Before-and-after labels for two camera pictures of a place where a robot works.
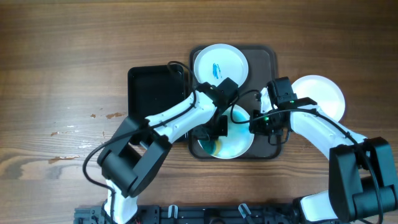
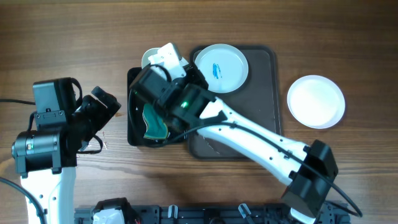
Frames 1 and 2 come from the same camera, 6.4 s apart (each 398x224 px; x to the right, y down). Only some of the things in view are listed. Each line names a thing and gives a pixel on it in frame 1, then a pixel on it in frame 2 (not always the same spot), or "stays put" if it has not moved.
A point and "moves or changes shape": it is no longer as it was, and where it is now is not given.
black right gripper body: (267, 127) -> (185, 84)
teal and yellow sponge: (214, 147) moves or changes shape
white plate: (324, 93) stays put
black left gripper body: (212, 129) -> (90, 114)
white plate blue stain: (239, 138) moves or changes shape
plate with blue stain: (216, 63) stays put
